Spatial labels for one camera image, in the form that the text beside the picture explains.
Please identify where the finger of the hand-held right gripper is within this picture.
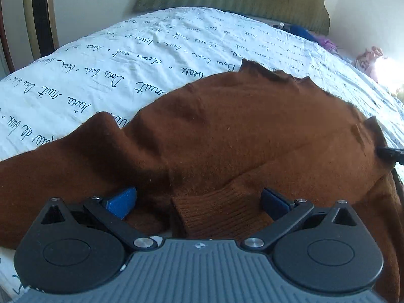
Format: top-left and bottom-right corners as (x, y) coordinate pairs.
(377, 147), (404, 166)

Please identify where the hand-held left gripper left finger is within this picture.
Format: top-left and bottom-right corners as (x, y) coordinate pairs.
(39, 187), (158, 254)

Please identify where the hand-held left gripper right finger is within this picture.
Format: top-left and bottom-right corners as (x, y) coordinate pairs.
(241, 188), (359, 254)

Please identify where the brown knitted sweater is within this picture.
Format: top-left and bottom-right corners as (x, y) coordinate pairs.
(0, 59), (404, 303)

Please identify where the pink cloth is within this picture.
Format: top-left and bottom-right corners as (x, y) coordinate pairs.
(356, 46), (388, 78)

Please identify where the purple cloth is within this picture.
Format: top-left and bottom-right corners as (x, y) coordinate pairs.
(316, 36), (339, 53)

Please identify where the white script-printed bedsheet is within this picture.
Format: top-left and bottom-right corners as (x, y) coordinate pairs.
(0, 7), (404, 300)

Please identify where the blue cloth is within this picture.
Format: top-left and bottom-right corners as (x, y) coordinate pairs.
(288, 24), (319, 42)

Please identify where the wooden door frame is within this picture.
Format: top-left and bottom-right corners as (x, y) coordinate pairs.
(21, 0), (60, 58)

